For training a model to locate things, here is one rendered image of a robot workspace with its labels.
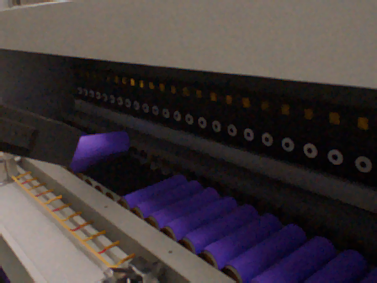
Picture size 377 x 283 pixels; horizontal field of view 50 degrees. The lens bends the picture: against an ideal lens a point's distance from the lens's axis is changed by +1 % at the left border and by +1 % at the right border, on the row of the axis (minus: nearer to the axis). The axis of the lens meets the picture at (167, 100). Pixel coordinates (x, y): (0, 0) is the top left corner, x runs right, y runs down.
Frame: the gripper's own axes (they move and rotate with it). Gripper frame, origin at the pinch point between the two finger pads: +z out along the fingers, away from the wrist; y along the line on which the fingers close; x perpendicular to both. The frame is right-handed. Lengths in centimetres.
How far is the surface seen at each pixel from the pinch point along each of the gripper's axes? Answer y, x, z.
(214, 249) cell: 12.4, -2.6, 9.3
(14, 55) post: -33.5, 7.5, 7.0
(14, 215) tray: -6.2, -7.9, 4.2
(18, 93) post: -33.5, 2.3, 9.5
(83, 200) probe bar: 0.5, -3.9, 6.3
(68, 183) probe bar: -3.6, -3.6, 6.8
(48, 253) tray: 1.8, -7.9, 4.2
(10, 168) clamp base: -14.6, -5.6, 5.5
